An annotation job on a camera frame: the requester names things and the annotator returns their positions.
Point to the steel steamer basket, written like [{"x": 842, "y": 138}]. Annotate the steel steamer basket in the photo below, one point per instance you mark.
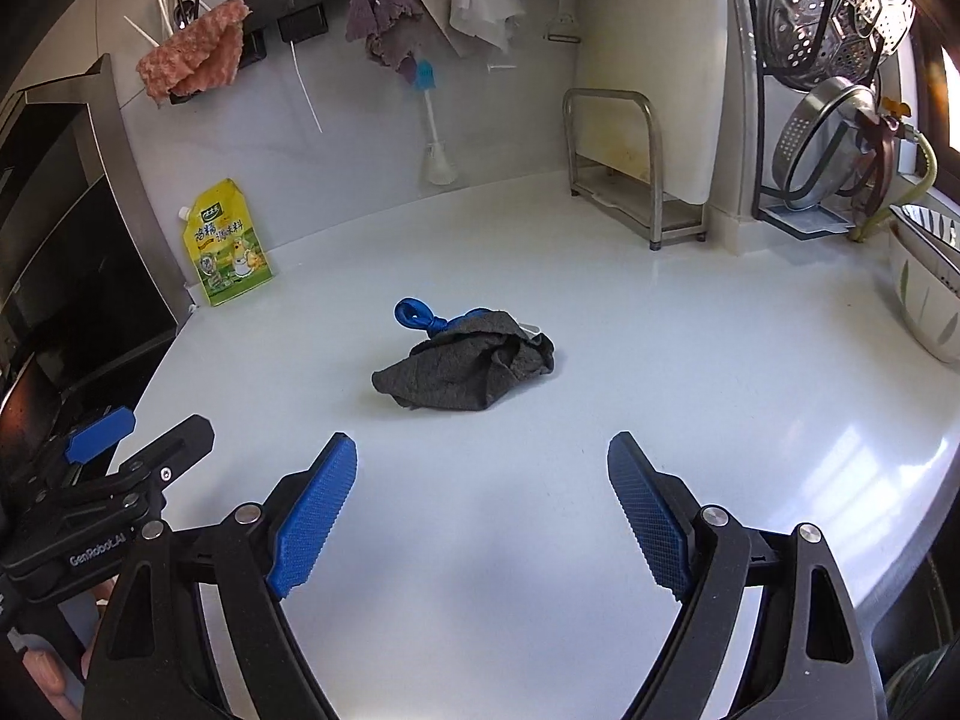
[{"x": 805, "y": 42}]

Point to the yellow seasoning pouch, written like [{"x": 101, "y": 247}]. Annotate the yellow seasoning pouch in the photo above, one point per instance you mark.
[{"x": 222, "y": 244}]

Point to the dark grey cloth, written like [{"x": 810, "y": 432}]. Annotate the dark grey cloth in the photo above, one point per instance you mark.
[{"x": 469, "y": 367}]

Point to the steel pot lid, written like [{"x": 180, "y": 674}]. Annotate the steel pot lid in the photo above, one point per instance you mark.
[{"x": 837, "y": 143}]

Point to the white leaf-pattern bowl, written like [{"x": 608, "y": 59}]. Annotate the white leaf-pattern bowl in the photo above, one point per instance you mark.
[{"x": 927, "y": 305}]

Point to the white peeler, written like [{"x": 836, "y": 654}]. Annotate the white peeler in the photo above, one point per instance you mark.
[{"x": 563, "y": 28}]

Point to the white cutting board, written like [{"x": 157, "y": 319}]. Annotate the white cutting board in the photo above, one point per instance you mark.
[{"x": 674, "y": 53}]

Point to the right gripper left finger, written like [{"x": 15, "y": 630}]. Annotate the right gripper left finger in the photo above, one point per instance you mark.
[{"x": 153, "y": 657}]

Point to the pink dish cloth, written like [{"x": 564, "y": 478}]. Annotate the pink dish cloth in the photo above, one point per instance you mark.
[{"x": 203, "y": 56}]

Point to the blue knotted bag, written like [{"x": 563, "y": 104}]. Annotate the blue knotted bag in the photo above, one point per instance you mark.
[{"x": 414, "y": 314}]

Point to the black stove hood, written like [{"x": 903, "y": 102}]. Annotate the black stove hood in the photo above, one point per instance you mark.
[{"x": 92, "y": 295}]

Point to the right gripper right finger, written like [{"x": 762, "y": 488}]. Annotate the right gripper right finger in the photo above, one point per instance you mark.
[{"x": 806, "y": 658}]

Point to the white bottle brush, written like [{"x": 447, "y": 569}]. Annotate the white bottle brush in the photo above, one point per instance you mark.
[{"x": 439, "y": 170}]

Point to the black lid rack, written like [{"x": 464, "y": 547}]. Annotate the black lid rack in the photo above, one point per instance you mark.
[{"x": 767, "y": 106}]

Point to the steel cutting board rack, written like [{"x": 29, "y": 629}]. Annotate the steel cutting board rack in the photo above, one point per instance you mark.
[{"x": 615, "y": 160}]

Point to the purple dish cloth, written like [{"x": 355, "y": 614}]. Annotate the purple dish cloth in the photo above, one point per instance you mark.
[{"x": 390, "y": 32}]

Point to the white hanging cloth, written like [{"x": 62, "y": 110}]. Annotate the white hanging cloth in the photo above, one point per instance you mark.
[{"x": 490, "y": 21}]

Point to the person's left hand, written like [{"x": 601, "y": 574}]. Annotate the person's left hand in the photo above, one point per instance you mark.
[{"x": 45, "y": 669}]

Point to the striped white bowl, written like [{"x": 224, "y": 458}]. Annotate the striped white bowl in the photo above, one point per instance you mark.
[{"x": 935, "y": 228}]

